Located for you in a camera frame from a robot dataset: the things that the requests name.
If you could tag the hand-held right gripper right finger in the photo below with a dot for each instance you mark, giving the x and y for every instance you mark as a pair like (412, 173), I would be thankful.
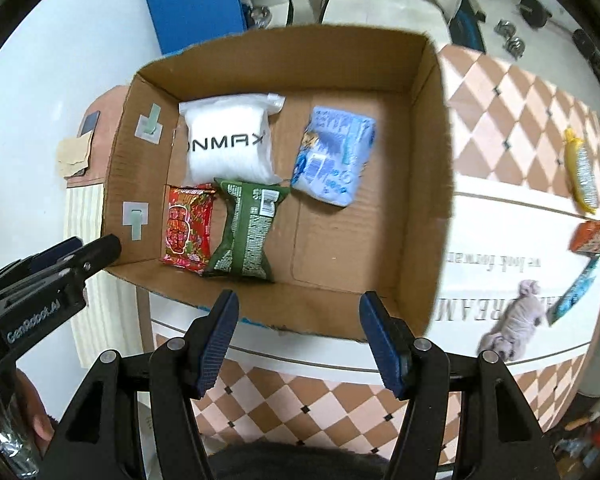
(382, 345)

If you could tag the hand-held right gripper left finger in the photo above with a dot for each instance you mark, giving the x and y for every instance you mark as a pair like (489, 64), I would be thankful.
(216, 347)

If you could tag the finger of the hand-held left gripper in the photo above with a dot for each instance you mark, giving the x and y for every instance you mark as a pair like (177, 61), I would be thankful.
(60, 252)
(102, 255)

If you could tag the cardboard box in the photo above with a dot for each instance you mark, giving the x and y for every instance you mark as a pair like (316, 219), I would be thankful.
(330, 240)

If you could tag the white soft packet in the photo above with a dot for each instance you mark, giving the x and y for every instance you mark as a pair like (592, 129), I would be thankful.
(227, 145)

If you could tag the person's left hand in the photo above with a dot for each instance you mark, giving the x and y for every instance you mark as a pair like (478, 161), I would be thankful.
(32, 405)

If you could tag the red snack packet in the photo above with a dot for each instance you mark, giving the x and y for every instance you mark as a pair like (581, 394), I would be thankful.
(185, 230)

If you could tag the checked printed tablecloth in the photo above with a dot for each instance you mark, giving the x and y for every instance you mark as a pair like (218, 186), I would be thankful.
(290, 400)

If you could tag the torn brown paper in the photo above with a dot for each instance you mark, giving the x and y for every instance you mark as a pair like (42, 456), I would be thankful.
(72, 155)

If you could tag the green snack packet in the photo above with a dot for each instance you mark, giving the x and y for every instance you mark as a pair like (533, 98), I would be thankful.
(245, 237)

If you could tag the dark phone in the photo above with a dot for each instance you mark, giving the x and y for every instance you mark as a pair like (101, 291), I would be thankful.
(90, 123)

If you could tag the light blue tissue packet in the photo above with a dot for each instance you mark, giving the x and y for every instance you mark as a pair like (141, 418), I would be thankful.
(332, 157)

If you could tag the long blue snack packet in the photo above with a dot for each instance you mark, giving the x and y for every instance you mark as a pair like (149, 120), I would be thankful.
(577, 287)

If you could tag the orange snack packet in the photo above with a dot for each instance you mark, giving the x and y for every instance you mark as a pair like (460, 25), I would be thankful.
(590, 237)

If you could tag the yellow snack packet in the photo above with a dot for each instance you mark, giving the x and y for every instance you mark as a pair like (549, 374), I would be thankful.
(582, 170)

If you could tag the blue board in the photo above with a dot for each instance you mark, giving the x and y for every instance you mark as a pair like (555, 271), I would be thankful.
(195, 2)

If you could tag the metal dumbbell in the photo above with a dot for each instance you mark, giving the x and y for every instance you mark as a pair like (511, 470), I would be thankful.
(511, 36)

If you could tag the white cushion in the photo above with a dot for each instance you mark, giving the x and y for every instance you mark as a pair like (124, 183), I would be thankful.
(380, 10)

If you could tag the black weight disc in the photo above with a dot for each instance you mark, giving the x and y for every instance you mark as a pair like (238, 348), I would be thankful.
(534, 11)

